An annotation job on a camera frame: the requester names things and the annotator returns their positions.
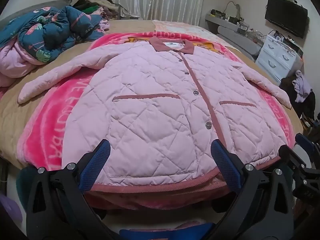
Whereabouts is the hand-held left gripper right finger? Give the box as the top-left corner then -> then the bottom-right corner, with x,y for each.
210,139 -> 294,240

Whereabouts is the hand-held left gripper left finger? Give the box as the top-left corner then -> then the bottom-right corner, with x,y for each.
26,139 -> 118,240

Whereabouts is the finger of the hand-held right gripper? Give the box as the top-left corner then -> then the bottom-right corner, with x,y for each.
278,144 -> 316,180
294,133 -> 320,161

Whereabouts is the pink quilted jacket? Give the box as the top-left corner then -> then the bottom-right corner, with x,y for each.
17,36 -> 292,196

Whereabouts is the dark clothes heap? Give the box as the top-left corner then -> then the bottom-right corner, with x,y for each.
279,76 -> 317,122

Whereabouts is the pile of folded clothes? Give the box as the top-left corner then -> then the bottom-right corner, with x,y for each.
72,0 -> 121,22

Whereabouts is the lavender garment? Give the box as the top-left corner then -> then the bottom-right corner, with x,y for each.
294,70 -> 313,103

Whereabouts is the pink printed blanket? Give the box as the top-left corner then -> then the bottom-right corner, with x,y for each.
23,31 -> 296,211

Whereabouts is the white drawer cabinet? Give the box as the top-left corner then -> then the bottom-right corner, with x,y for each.
255,34 -> 298,83

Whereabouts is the purple cloth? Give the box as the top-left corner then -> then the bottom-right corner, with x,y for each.
0,194 -> 23,229

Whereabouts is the black box on cabinet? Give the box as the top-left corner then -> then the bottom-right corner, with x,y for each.
268,29 -> 304,57

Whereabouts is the clutter on grey shelf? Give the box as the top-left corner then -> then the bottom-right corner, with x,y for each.
210,9 -> 263,39

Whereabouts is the blue floral duvet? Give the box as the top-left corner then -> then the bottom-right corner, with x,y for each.
0,5 -> 110,88

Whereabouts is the peach patterned blanket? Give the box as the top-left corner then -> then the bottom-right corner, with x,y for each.
152,19 -> 208,35

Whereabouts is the grey pillow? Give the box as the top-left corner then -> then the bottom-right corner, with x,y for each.
0,0 -> 73,23

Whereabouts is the white pleated curtain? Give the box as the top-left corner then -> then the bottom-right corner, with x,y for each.
109,0 -> 209,27

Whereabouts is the grey wall shelf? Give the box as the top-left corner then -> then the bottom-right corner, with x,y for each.
205,12 -> 263,63

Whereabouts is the black wall television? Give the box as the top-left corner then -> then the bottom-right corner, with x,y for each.
264,0 -> 309,39

